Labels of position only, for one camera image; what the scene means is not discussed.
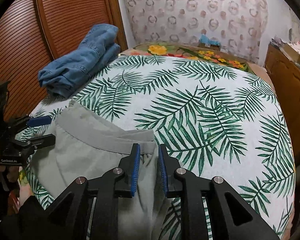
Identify floral blanket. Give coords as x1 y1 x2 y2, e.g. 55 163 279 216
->
122 43 271 83

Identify white patterned box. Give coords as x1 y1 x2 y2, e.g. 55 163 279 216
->
283 42 300 64

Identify long wooden cabinet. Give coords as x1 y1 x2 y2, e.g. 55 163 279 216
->
264 44 300 164

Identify brown louvered wardrobe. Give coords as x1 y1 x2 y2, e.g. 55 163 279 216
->
0 0 128 119

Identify palm leaf bed sheet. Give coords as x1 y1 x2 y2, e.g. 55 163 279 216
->
18 55 295 239

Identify folded blue jeans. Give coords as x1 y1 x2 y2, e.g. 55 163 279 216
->
38 24 121 99

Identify person left hand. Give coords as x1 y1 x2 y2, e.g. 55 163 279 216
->
0 165 19 183

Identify grey sweat pants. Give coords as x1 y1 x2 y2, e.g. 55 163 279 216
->
30 101 170 239

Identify circle patterned curtain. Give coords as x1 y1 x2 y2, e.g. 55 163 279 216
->
125 0 268 62

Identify cardboard box with blue cloth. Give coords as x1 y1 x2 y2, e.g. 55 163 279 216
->
199 34 221 51

